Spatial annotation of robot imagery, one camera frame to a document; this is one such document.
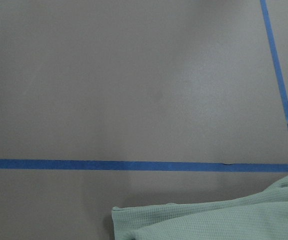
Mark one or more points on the olive green long-sleeve shirt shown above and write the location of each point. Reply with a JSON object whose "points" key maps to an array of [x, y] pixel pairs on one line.
{"points": [[261, 216]]}

